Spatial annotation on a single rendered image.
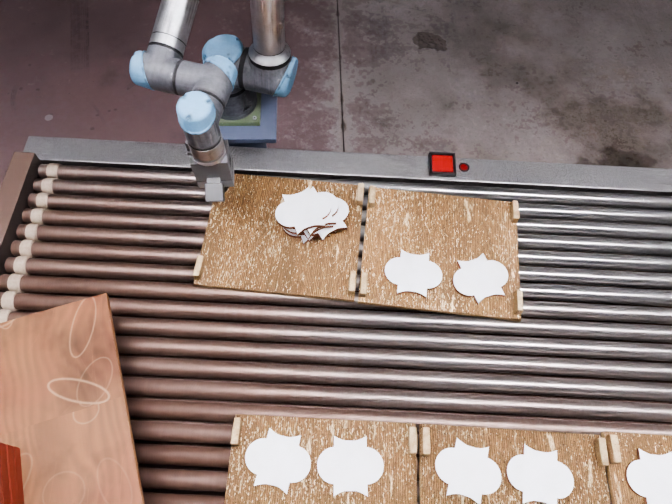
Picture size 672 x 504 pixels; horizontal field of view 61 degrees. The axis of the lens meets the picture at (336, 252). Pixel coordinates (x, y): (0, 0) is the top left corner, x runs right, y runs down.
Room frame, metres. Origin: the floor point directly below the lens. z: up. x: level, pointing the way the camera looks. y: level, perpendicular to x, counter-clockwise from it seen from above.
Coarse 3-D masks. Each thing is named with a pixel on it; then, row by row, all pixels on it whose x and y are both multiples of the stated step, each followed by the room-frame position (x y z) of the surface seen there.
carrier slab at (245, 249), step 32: (256, 192) 0.86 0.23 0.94; (288, 192) 0.87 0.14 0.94; (352, 192) 0.88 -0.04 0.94; (224, 224) 0.75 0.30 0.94; (256, 224) 0.76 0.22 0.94; (352, 224) 0.78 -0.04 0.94; (224, 256) 0.66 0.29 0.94; (256, 256) 0.66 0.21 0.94; (288, 256) 0.67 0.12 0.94; (320, 256) 0.67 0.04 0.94; (352, 256) 0.68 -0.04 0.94; (224, 288) 0.57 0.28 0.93; (256, 288) 0.57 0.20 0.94; (288, 288) 0.58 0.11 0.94; (320, 288) 0.58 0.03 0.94
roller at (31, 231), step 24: (48, 240) 0.70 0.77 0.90; (72, 240) 0.70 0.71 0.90; (96, 240) 0.70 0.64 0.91; (120, 240) 0.70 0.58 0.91; (144, 240) 0.70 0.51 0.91; (168, 240) 0.71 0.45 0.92; (192, 240) 0.71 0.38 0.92; (528, 264) 0.71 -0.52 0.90; (552, 264) 0.71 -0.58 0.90; (576, 264) 0.71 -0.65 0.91; (600, 264) 0.71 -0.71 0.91; (624, 264) 0.71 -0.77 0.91; (648, 264) 0.72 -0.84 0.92
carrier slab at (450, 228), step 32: (384, 192) 0.89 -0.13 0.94; (416, 192) 0.89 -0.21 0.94; (384, 224) 0.78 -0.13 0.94; (416, 224) 0.79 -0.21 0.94; (448, 224) 0.79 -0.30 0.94; (480, 224) 0.80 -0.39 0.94; (512, 224) 0.81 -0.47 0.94; (384, 256) 0.69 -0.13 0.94; (448, 256) 0.70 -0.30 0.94; (512, 256) 0.71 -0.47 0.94; (384, 288) 0.59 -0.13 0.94; (448, 288) 0.60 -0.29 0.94; (512, 288) 0.61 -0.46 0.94; (512, 320) 0.53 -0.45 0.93
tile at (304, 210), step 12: (300, 192) 0.82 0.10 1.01; (288, 204) 0.78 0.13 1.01; (300, 204) 0.79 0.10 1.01; (312, 204) 0.79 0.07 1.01; (324, 204) 0.79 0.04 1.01; (276, 216) 0.75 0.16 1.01; (288, 216) 0.75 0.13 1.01; (300, 216) 0.75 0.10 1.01; (312, 216) 0.75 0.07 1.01; (324, 216) 0.75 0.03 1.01; (288, 228) 0.72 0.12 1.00; (300, 228) 0.71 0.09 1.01
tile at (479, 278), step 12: (468, 264) 0.67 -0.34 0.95; (480, 264) 0.67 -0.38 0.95; (492, 264) 0.67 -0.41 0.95; (456, 276) 0.63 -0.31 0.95; (468, 276) 0.64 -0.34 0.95; (480, 276) 0.64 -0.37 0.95; (492, 276) 0.64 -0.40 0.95; (504, 276) 0.64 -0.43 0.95; (456, 288) 0.60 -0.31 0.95; (468, 288) 0.60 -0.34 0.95; (480, 288) 0.60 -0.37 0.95; (492, 288) 0.61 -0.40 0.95; (480, 300) 0.57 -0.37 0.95
